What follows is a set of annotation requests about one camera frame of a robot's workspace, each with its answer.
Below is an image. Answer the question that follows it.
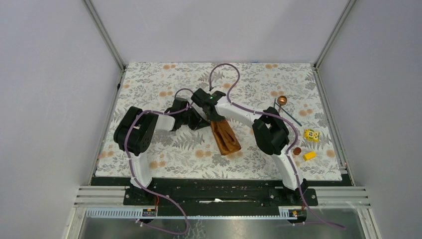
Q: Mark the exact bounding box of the brown round disc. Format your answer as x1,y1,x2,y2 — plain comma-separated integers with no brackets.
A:
293,147,302,156

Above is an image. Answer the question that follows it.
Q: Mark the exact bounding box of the floral tablecloth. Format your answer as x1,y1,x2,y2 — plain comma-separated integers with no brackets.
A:
95,62,342,181

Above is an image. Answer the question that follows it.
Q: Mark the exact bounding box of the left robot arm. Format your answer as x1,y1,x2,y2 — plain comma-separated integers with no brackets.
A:
113,97,210,205

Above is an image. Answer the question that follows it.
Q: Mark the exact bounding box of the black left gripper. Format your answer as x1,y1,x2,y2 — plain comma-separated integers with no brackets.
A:
180,106,210,130

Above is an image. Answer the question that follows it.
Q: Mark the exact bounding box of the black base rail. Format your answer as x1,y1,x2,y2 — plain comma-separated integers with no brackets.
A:
123,178,318,217

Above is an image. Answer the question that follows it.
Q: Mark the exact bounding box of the orange cloth napkin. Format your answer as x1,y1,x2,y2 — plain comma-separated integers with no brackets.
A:
210,120,241,156

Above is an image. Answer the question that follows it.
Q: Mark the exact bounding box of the small yellow toy block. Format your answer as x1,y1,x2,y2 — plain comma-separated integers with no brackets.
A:
304,129,320,142

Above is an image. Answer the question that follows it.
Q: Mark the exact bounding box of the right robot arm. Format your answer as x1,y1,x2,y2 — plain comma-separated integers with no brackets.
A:
191,89,305,205

